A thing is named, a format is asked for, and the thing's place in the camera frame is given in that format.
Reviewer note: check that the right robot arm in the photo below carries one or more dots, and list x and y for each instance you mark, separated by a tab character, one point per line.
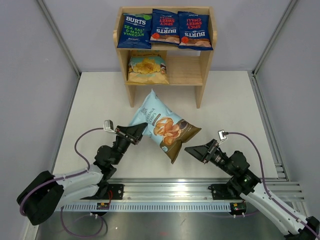
249	187

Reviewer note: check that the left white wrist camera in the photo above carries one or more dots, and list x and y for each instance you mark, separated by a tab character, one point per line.
108	126

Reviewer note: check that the blue Burts chilli bag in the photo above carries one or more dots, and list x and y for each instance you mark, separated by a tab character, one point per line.
165	27
194	31

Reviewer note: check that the blue Burts sea salt bag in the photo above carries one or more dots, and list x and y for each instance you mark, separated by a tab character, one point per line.
136	31

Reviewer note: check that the light blue cassava chips bag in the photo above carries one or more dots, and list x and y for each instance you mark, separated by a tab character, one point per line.
167	129

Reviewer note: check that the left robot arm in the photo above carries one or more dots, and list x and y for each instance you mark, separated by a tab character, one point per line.
47	191

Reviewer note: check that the wooden two-tier shelf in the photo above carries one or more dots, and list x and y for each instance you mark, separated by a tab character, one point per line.
182	70

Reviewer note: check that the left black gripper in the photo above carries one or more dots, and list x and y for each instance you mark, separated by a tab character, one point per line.
134	133

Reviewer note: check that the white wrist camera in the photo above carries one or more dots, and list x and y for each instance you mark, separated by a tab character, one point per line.
223	136
108	126

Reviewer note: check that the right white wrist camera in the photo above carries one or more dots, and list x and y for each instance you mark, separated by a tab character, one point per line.
223	136

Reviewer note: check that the aluminium mounting rail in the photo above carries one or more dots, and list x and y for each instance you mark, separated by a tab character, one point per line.
193	190

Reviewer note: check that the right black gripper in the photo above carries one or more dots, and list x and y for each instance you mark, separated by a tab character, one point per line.
200	152

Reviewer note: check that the white slotted cable duct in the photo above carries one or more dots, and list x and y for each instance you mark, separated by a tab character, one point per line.
149	207

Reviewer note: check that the tan kettle cooked chips bag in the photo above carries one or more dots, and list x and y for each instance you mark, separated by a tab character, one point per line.
147	67

